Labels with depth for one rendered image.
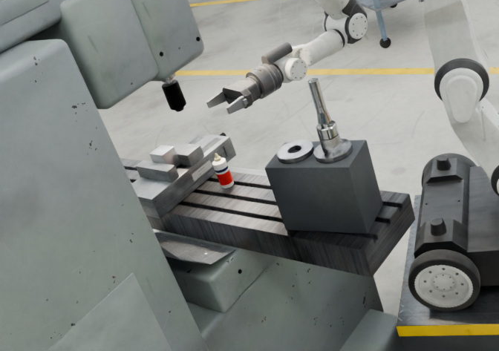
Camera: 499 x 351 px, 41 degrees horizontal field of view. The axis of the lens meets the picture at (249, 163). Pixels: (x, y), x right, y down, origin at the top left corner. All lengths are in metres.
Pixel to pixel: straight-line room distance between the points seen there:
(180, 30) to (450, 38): 0.71
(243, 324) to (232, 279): 0.16
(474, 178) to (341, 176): 0.89
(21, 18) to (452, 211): 1.36
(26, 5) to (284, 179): 0.68
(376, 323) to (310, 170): 0.98
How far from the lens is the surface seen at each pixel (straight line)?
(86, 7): 1.53
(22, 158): 1.31
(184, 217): 1.92
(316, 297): 2.18
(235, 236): 1.81
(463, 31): 1.88
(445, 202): 2.21
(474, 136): 2.00
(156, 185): 1.98
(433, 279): 2.05
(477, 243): 2.06
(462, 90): 1.89
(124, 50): 1.58
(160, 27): 1.68
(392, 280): 2.87
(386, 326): 2.39
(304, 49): 2.06
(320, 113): 1.51
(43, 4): 1.48
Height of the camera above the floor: 1.83
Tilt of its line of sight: 27 degrees down
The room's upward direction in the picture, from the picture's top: 20 degrees counter-clockwise
